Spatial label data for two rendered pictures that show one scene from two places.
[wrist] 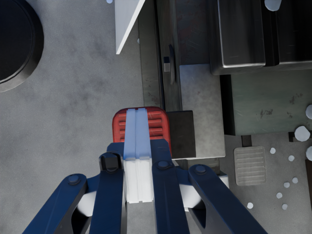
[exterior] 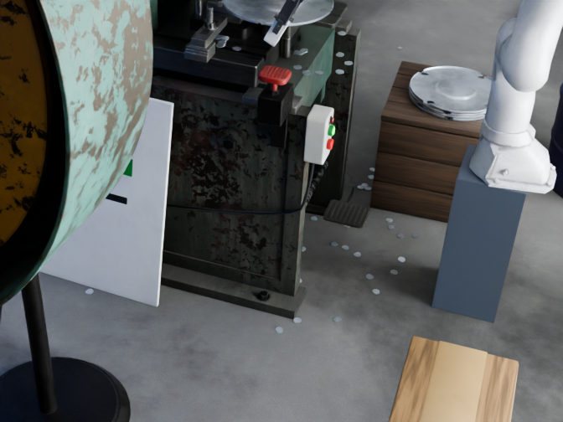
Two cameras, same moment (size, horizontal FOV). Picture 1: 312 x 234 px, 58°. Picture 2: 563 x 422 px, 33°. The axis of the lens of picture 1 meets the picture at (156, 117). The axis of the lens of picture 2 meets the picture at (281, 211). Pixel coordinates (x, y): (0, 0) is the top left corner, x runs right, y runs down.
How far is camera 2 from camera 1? 2.09 m
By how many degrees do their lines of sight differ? 51
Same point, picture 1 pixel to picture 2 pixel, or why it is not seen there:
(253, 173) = (355, 213)
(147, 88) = (217, 287)
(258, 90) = not seen: hidden behind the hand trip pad
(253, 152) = (334, 206)
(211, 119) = not seen: hidden behind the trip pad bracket
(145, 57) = (180, 278)
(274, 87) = not seen: hidden behind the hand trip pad
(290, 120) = (296, 74)
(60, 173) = (274, 408)
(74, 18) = (86, 327)
